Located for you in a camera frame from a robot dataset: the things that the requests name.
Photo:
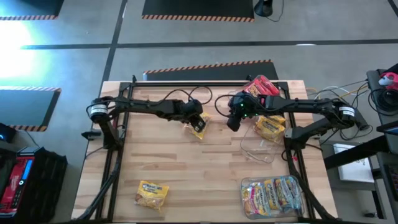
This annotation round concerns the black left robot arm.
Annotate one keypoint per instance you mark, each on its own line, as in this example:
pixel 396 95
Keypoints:
pixel 149 107

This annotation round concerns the yellow creamy chicken noodle pack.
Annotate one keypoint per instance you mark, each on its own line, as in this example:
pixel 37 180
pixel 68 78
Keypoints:
pixel 279 119
pixel 206 118
pixel 151 195
pixel 269 129

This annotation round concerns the yellow pink noodle pack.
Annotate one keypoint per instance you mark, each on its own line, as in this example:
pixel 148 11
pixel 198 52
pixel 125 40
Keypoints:
pixel 256 200
pixel 273 196

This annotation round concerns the black device with blue light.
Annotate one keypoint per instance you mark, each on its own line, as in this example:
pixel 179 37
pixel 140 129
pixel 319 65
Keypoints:
pixel 6 133

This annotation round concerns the pink red object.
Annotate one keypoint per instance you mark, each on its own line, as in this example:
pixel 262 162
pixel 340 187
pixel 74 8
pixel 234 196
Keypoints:
pixel 388 80

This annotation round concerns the blue edged noodle pack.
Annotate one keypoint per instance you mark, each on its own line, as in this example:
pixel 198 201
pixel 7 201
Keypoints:
pixel 292 193

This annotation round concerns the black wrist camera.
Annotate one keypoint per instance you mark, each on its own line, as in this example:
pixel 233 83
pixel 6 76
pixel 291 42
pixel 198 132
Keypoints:
pixel 194 107
pixel 237 100

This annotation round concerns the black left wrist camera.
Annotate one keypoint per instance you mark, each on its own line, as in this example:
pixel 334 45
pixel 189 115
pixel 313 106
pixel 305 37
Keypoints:
pixel 194 107

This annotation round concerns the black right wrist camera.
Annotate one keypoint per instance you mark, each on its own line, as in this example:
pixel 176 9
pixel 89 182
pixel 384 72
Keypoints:
pixel 237 100

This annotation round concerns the black round stand base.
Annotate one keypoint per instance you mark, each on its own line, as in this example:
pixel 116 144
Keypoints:
pixel 263 7

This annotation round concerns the black diagonal bar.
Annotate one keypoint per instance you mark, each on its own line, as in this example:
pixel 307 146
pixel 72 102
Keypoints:
pixel 357 154

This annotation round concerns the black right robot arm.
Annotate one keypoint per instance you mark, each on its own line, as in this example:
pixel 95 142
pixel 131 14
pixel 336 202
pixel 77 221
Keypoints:
pixel 304 105

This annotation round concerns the red black equipment case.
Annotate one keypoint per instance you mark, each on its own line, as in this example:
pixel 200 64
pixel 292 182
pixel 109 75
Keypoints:
pixel 18 183

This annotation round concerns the black power brick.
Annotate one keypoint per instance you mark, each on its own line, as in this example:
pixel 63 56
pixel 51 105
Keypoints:
pixel 364 124

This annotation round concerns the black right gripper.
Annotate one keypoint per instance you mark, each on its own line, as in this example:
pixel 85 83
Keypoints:
pixel 252 107

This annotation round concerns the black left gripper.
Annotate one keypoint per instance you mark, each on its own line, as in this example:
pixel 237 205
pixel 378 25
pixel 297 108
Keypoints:
pixel 177 112

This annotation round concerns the black hazard striped floor mat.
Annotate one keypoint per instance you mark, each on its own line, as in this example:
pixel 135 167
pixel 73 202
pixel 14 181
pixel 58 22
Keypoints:
pixel 199 7
pixel 28 7
pixel 211 73
pixel 25 107

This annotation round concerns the black aluminium rig frame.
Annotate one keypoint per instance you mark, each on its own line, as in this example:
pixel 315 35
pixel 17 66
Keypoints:
pixel 186 84

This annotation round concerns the dark grey desk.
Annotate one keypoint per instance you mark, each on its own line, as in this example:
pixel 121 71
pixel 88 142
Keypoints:
pixel 372 84

